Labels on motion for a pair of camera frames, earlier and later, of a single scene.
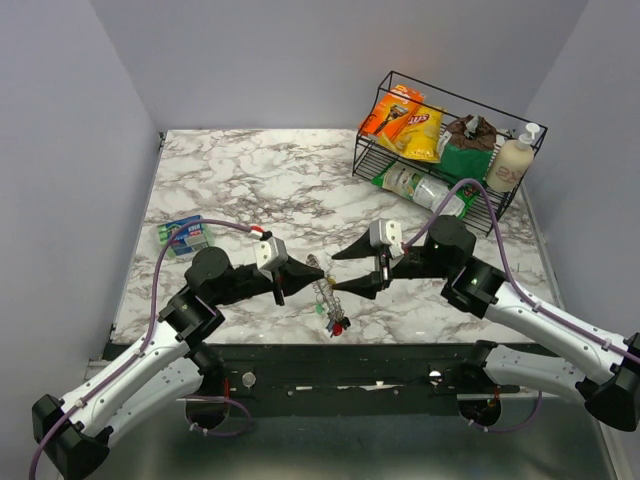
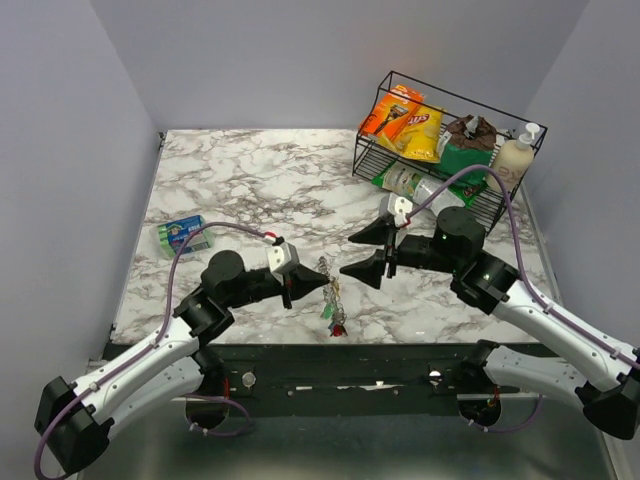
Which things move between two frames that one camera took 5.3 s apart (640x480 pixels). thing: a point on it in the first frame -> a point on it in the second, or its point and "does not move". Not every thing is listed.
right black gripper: [369, 285] -> [380, 231]
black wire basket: [442, 153] does not move
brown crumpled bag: [471, 132] does not move
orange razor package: [392, 113] does not move
